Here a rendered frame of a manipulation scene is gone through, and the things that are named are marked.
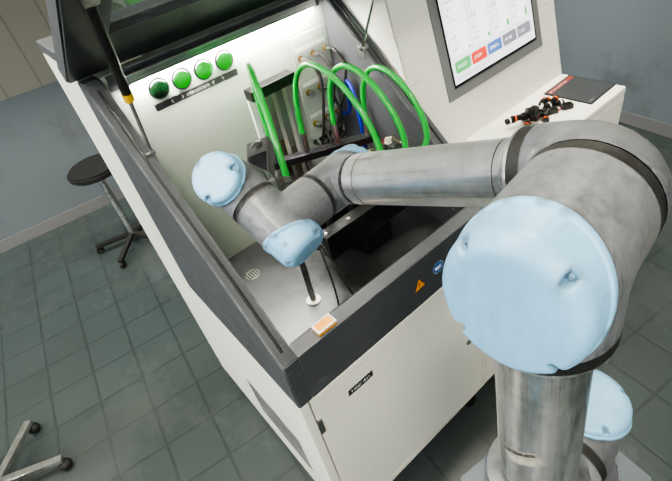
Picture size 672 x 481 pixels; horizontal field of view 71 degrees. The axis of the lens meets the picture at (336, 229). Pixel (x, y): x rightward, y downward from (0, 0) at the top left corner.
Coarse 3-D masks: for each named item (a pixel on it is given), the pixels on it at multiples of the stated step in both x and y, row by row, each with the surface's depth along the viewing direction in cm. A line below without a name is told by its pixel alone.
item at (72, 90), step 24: (48, 48) 110; (72, 96) 120; (96, 120) 111; (96, 144) 135; (120, 168) 123; (144, 216) 138; (168, 264) 157; (192, 312) 182; (216, 336) 162; (240, 384) 188
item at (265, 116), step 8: (248, 64) 100; (248, 72) 98; (256, 80) 95; (256, 88) 94; (256, 96) 117; (264, 104) 92; (264, 112) 92; (264, 120) 123; (264, 128) 125; (272, 128) 91; (272, 136) 91; (280, 152) 91; (280, 160) 91; (280, 168) 92; (288, 176) 92
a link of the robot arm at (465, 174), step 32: (544, 128) 44; (576, 128) 40; (608, 128) 38; (352, 160) 66; (384, 160) 61; (416, 160) 56; (448, 160) 53; (480, 160) 49; (512, 160) 45; (640, 160) 43; (352, 192) 66; (384, 192) 61; (416, 192) 57; (448, 192) 53; (480, 192) 50
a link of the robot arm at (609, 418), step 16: (592, 384) 65; (608, 384) 65; (592, 400) 63; (608, 400) 63; (624, 400) 63; (592, 416) 61; (608, 416) 61; (624, 416) 61; (592, 432) 60; (608, 432) 60; (624, 432) 61; (592, 448) 60; (608, 448) 61; (608, 464) 61
